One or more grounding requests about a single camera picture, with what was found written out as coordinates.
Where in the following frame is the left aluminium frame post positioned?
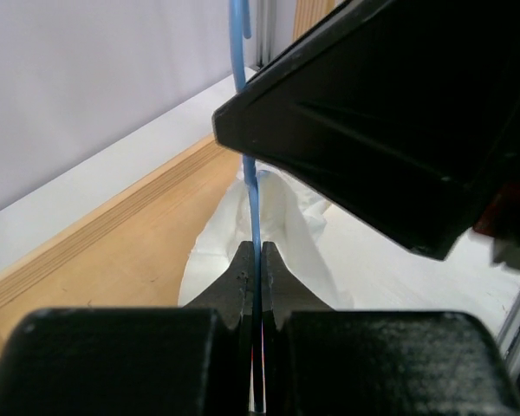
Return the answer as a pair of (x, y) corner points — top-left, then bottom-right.
(256, 0), (273, 68)

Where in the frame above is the blue wire hanger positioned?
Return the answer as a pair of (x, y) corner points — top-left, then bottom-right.
(229, 0), (265, 413)

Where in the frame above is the white skirt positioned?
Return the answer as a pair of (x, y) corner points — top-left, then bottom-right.
(178, 164), (353, 309)

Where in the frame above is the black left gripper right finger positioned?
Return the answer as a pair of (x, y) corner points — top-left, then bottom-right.
(262, 242), (520, 415)

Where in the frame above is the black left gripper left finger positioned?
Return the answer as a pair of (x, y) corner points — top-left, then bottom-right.
(0, 242), (254, 415)

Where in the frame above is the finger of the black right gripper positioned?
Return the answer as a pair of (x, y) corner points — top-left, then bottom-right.
(212, 1), (520, 260)

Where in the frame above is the wooden clothes rack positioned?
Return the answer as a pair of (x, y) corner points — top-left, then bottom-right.
(0, 0), (343, 387)

